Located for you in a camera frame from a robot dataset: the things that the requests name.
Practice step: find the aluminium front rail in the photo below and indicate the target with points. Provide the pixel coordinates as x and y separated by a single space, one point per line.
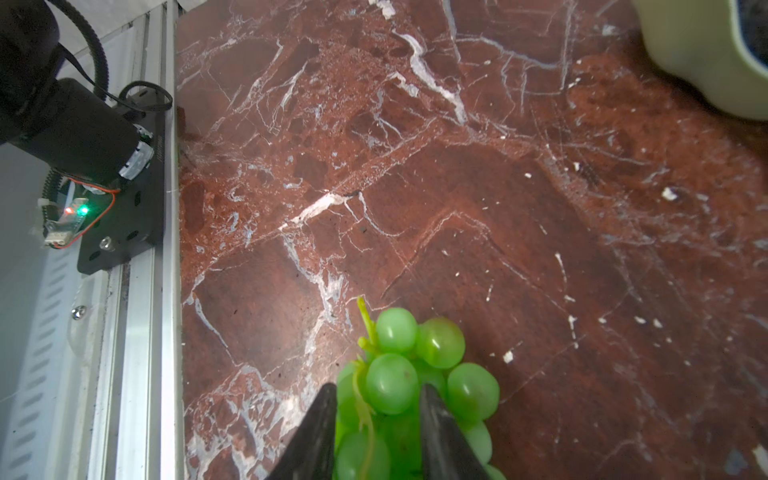
136 431

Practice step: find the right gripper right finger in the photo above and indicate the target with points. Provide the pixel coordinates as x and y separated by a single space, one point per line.
446 453

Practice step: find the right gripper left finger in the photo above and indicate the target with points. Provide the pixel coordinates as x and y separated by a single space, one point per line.
310 453

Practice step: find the green grape bunch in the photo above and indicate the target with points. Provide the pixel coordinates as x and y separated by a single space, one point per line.
382 396

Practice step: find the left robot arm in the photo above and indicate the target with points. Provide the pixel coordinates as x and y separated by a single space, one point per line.
79 129

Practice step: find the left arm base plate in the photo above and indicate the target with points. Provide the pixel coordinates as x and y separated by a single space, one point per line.
134 223

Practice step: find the green scalloped fruit bowl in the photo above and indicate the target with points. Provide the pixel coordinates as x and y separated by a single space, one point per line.
702 42

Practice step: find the left circuit board with LED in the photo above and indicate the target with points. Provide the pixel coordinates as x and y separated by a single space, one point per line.
77 218

